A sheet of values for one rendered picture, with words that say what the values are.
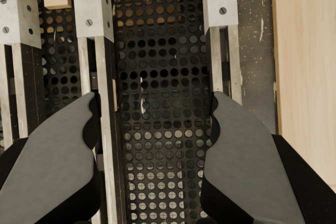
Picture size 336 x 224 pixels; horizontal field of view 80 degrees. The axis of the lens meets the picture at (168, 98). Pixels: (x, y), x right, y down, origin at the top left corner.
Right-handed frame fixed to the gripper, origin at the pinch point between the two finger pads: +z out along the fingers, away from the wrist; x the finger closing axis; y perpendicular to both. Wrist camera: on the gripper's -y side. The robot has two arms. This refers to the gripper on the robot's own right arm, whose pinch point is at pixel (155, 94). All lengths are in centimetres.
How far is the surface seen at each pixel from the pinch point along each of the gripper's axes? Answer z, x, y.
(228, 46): 31.8, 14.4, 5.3
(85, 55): 32.9, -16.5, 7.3
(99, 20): 35.9, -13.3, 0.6
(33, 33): 41, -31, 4
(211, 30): 33.0, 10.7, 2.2
